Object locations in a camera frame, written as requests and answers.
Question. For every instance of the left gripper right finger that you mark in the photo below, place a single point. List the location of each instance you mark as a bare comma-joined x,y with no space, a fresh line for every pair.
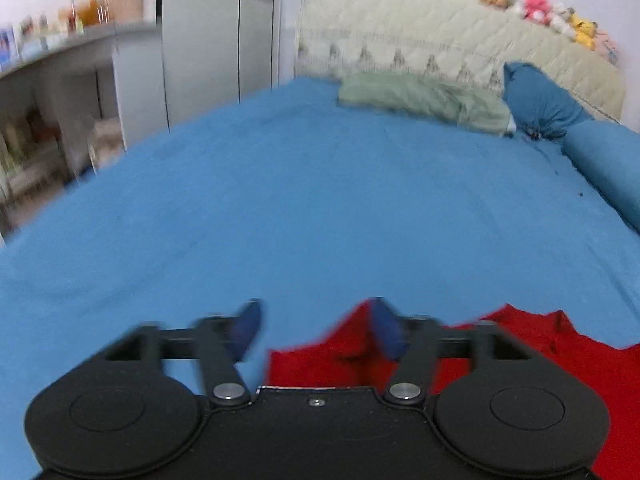
494,402

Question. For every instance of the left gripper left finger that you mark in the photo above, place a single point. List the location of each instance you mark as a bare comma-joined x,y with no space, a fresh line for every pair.
135,405

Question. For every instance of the red knit sweater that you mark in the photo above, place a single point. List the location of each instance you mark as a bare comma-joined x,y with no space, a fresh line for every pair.
350,357

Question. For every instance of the blue duvet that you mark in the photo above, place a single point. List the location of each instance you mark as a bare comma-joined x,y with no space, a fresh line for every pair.
607,155

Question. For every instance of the blue bed sheet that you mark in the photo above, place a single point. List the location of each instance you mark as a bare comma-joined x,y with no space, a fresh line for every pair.
312,207

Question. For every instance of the blue pillow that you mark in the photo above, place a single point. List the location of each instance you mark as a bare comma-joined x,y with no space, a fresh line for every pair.
540,108

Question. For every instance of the white shelf desk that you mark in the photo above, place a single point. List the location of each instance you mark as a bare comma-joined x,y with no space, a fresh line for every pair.
74,82

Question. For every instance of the green pillow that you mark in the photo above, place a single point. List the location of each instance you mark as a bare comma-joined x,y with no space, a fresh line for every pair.
463,105

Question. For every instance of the pale pink plush toy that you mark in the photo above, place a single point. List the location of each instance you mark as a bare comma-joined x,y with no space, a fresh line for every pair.
606,47

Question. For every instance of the yellow plush toy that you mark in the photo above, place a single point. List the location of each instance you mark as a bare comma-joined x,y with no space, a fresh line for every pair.
585,31

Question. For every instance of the white bear plush toy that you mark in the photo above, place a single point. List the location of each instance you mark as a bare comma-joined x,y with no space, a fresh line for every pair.
560,21

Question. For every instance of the grey white wardrobe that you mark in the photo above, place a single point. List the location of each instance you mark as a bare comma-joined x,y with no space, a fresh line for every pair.
216,52

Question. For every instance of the woven basket on desk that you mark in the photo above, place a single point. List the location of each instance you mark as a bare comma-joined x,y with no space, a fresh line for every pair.
124,11

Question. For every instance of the cream quilted headboard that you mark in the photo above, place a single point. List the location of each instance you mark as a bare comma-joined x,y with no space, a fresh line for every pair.
458,40

